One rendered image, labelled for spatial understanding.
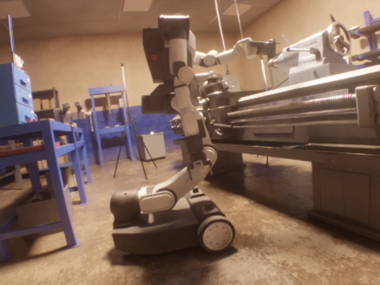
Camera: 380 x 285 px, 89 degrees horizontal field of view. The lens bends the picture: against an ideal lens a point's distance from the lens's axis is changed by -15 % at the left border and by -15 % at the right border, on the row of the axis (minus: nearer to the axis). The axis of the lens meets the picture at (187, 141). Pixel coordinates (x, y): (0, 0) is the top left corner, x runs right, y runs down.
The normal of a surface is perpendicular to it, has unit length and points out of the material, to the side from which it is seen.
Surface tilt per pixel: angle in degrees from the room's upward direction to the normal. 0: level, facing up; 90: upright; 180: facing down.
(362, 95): 90
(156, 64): 89
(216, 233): 90
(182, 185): 90
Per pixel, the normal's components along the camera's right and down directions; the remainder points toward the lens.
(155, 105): 0.18, 0.44
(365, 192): -0.92, 0.17
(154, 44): 0.11, 0.05
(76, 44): 0.35, 0.03
